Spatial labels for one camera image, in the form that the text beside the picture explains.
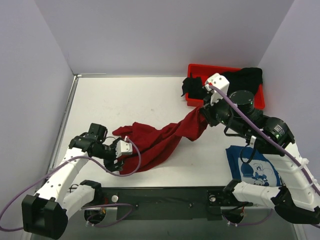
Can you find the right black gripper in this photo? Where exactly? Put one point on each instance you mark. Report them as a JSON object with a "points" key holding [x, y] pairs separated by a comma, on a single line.
{"points": [[208, 110]]}

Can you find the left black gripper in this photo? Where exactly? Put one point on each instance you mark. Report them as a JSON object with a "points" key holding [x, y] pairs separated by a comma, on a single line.
{"points": [[113, 155]]}

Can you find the red t shirt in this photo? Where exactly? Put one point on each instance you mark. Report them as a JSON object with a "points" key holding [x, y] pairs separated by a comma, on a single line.
{"points": [[156, 145]]}

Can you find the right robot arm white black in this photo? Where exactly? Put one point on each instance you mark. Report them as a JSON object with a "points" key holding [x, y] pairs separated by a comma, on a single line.
{"points": [[297, 199]]}

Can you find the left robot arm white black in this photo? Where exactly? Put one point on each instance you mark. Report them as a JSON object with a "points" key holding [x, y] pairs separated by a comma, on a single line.
{"points": [[48, 211]]}

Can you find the black t shirt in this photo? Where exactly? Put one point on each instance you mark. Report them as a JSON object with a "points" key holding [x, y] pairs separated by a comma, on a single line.
{"points": [[248, 79]]}

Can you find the red plastic bin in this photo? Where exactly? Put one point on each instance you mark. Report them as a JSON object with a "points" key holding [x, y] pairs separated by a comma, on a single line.
{"points": [[197, 101]]}

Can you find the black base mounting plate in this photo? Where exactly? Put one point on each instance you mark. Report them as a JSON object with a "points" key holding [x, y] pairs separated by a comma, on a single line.
{"points": [[172, 203]]}

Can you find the blue folded t shirt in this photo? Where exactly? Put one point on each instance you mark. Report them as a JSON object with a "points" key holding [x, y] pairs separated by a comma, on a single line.
{"points": [[258, 171]]}

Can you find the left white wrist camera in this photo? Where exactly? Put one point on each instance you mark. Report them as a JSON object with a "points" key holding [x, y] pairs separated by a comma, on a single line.
{"points": [[123, 148]]}

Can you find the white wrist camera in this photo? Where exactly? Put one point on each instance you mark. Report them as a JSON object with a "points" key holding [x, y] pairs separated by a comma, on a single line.
{"points": [[123, 148], [218, 81]]}

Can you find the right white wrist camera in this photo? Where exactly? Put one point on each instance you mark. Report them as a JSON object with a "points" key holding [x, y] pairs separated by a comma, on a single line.
{"points": [[218, 81]]}

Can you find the aluminium frame rail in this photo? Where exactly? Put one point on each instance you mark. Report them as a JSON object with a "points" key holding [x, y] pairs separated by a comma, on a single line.
{"points": [[62, 127]]}

